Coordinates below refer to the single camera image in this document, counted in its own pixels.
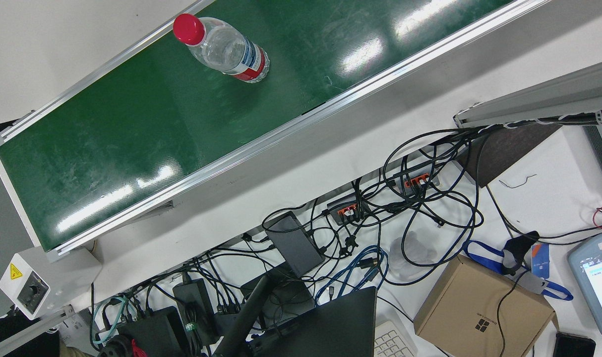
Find small power strip orange switches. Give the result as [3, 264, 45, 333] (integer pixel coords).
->
[326, 195, 365, 225]

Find black flat adapter box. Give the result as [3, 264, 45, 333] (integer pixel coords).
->
[264, 211, 326, 278]

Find long power strip orange switches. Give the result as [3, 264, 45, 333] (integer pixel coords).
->
[384, 160, 441, 193]

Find crumpled clear plastic wrap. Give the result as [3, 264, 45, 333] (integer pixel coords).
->
[389, 231, 438, 281]

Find clear water bottle red cap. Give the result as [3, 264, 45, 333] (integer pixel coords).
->
[173, 13, 270, 84]

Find black computer monitor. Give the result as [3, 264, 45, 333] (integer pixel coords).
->
[254, 286, 379, 357]

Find black power brick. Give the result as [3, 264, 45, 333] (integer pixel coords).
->
[173, 278, 218, 348]

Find white keyboard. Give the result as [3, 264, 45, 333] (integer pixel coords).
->
[373, 320, 419, 357]

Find dark brown board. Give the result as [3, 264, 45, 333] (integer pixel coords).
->
[466, 124, 562, 188]

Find black rectangular device box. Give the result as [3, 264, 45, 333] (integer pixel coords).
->
[117, 306, 183, 357]

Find brown cardboard box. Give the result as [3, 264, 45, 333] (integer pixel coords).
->
[413, 254, 557, 357]

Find black round knob device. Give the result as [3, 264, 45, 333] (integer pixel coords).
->
[98, 335, 148, 357]

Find white conveyor control box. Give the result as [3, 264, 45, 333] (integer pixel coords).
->
[0, 246, 103, 321]

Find grey teach pendant tablet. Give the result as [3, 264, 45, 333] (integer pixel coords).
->
[567, 233, 602, 340]

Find black smartphone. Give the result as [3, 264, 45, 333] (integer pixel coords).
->
[553, 331, 597, 357]

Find blue cable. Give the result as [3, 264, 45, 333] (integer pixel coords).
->
[314, 245, 390, 305]

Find green conveyor belt aluminium frame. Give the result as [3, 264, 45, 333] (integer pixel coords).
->
[0, 0, 552, 263]

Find black cable over cardboard box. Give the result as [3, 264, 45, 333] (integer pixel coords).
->
[496, 270, 531, 357]

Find blue lanyard with badge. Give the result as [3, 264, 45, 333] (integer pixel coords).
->
[462, 231, 574, 302]

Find teal cable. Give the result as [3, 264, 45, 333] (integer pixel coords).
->
[91, 295, 134, 346]

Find aluminium profile post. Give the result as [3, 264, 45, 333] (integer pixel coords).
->
[454, 55, 602, 128]

